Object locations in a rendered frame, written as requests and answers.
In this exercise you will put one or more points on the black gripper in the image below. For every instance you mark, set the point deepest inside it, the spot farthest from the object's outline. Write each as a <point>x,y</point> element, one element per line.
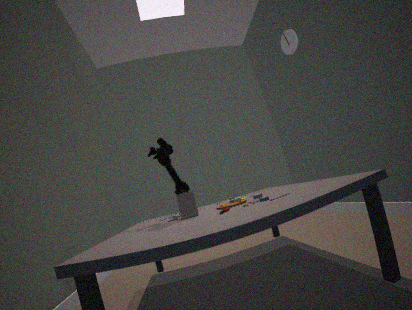
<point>153,151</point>

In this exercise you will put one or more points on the round orange bead board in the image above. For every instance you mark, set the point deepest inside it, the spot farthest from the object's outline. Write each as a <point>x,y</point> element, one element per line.
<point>240,202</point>

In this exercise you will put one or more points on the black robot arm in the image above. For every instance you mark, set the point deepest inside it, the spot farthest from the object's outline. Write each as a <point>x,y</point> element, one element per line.
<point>163,159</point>

